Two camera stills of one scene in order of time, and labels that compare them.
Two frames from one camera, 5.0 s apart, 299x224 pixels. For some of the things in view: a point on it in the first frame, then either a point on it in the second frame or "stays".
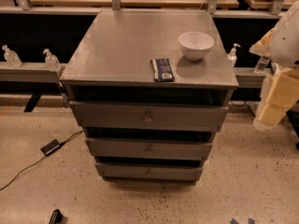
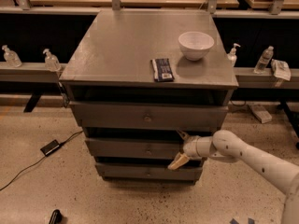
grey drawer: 149,147 stays
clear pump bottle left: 51,63 stays
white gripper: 286,46 -> 191,147
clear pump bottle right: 232,56 stays
